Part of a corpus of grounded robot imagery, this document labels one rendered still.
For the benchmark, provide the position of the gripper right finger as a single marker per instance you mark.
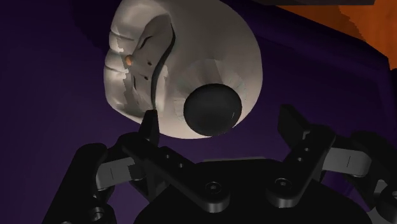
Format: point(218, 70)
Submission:
point(305, 155)

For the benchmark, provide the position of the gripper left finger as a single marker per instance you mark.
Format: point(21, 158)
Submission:
point(173, 169)

